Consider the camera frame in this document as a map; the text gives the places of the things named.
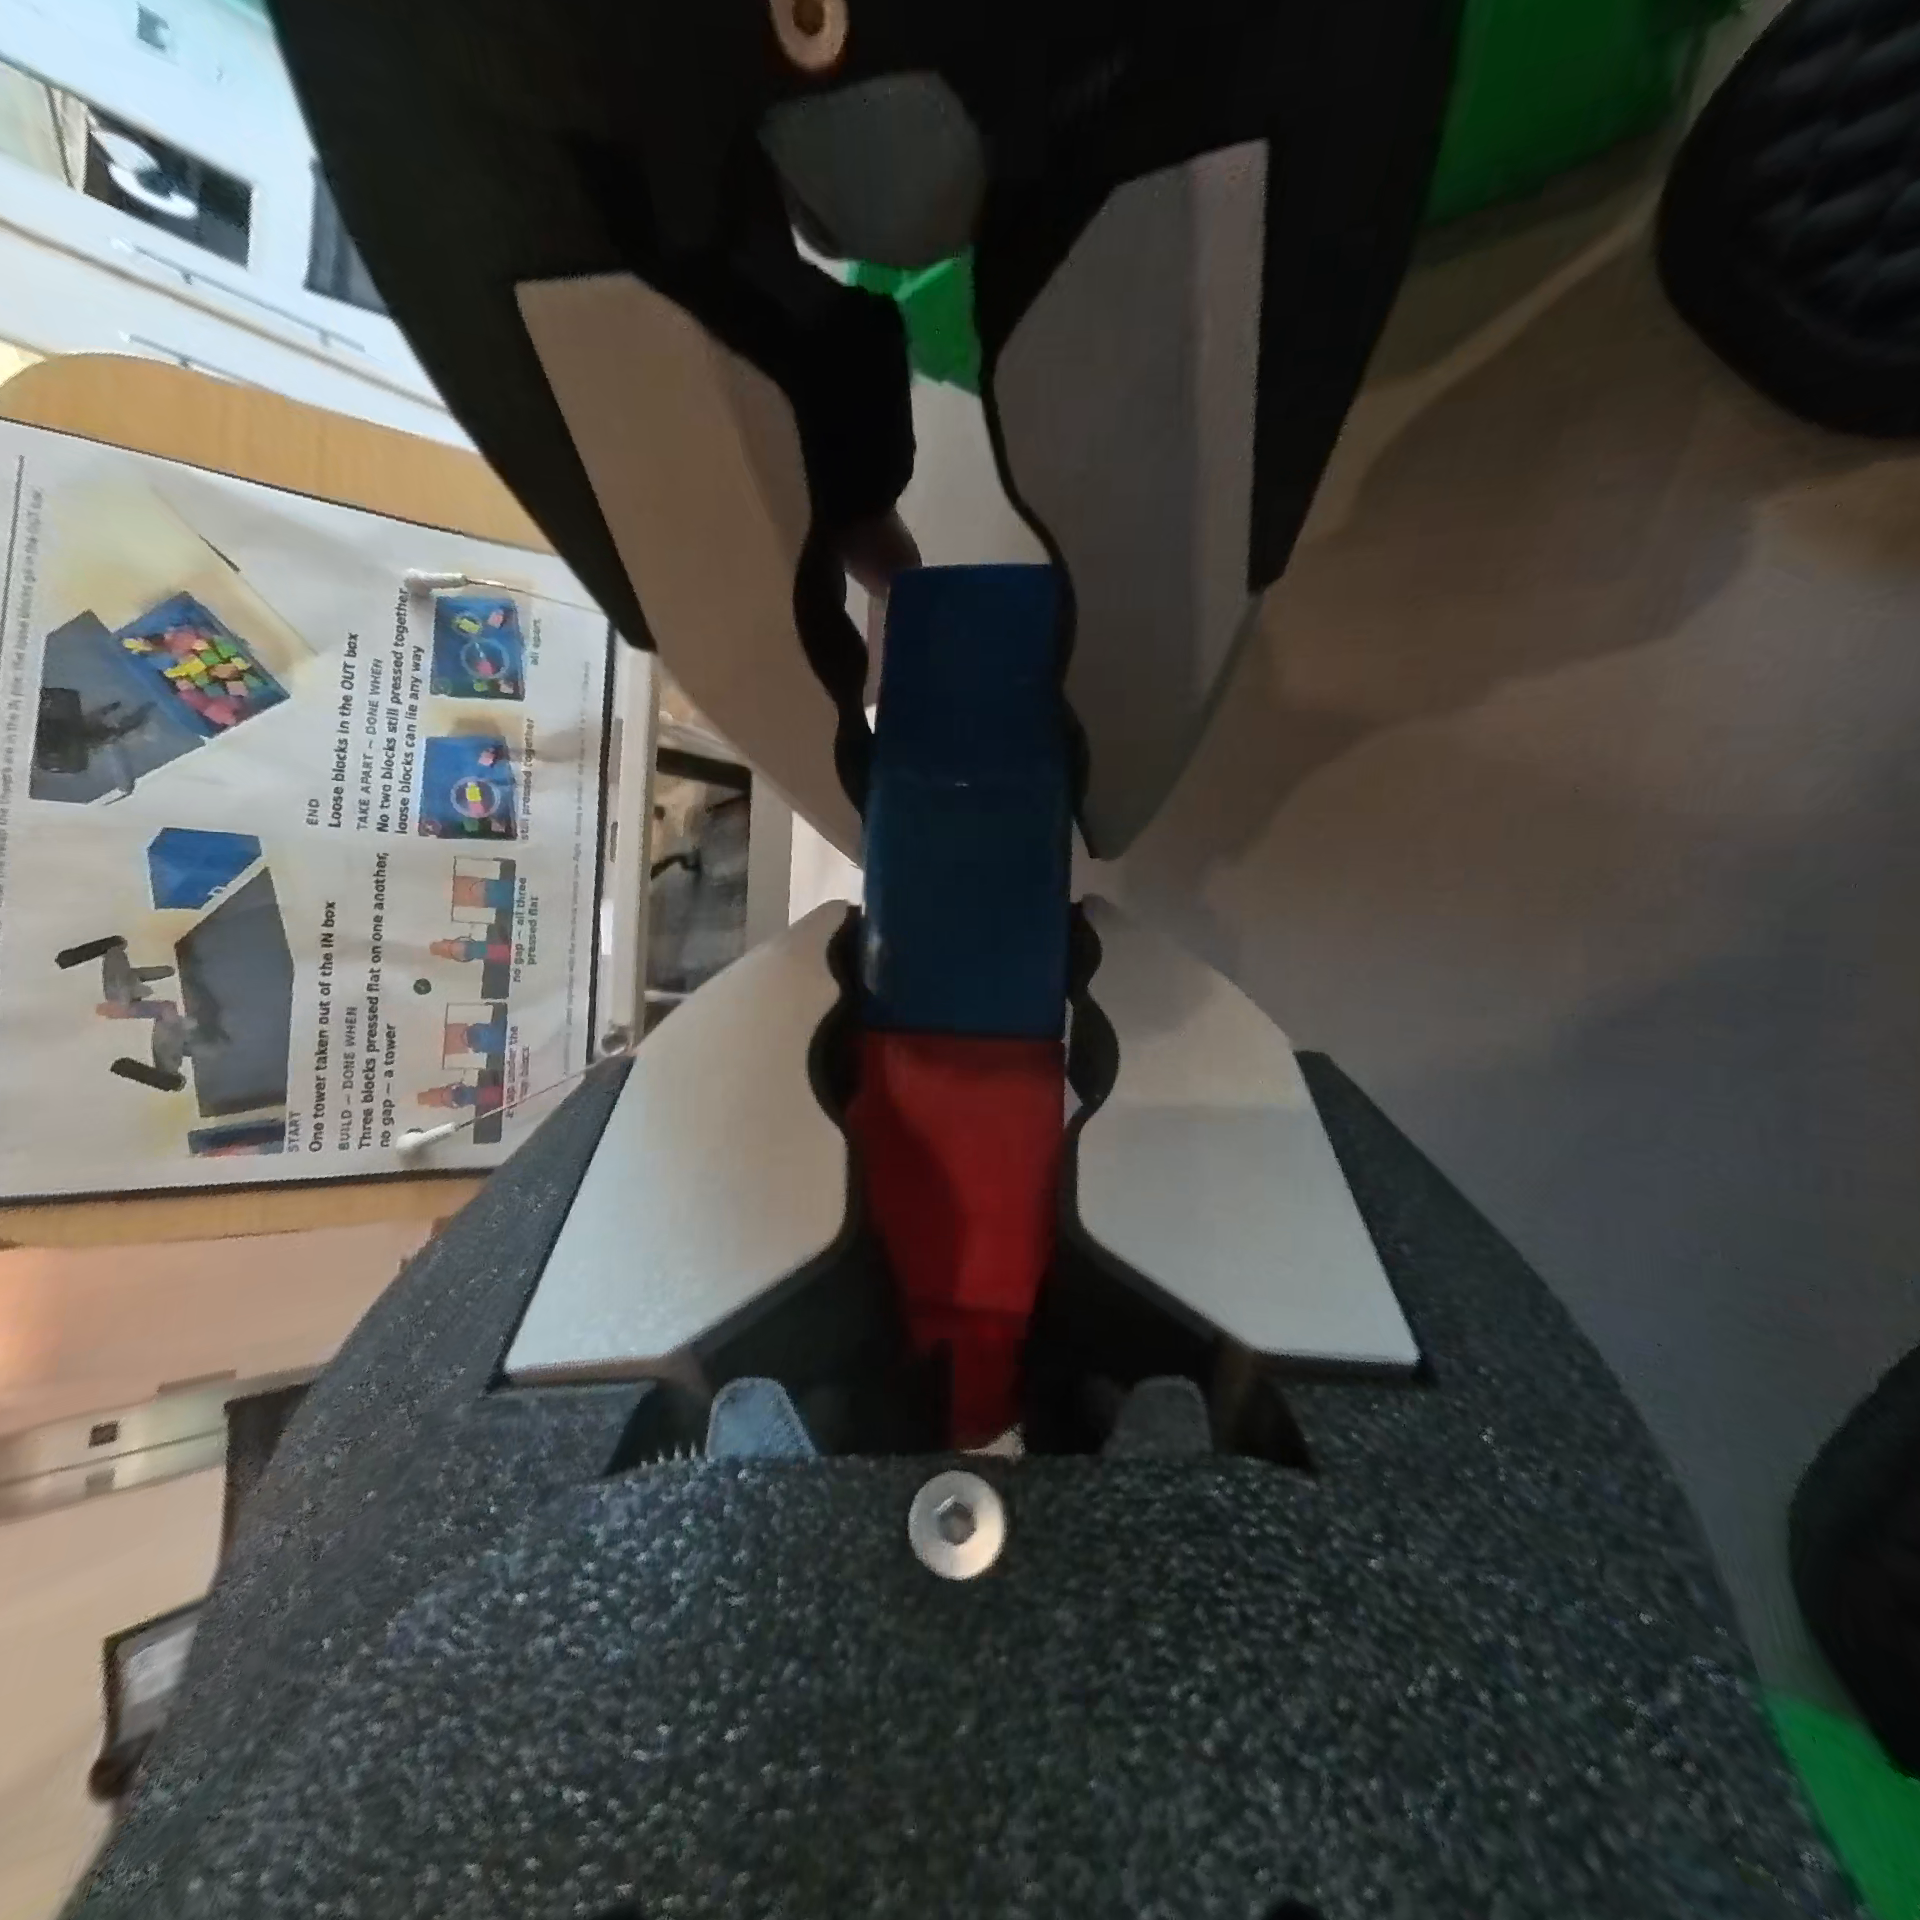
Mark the red mega block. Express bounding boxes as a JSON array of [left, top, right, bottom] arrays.
[[843, 1031, 1077, 1454]]

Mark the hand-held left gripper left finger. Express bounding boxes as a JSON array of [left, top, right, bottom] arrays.
[[503, 901, 874, 1395]]

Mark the blue mega block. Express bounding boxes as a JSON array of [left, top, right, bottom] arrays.
[[860, 772, 1085, 1039], [882, 563, 1079, 789]]

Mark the person's right hand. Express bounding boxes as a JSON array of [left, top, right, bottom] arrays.
[[840, 503, 925, 591]]

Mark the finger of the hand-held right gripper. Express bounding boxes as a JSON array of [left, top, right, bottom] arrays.
[[514, 277, 882, 875], [989, 142, 1277, 864]]

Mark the instruction poster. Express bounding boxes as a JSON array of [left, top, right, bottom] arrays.
[[0, 411, 625, 1202]]

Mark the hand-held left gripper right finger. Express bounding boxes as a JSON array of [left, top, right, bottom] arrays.
[[1069, 891, 1425, 1376]]

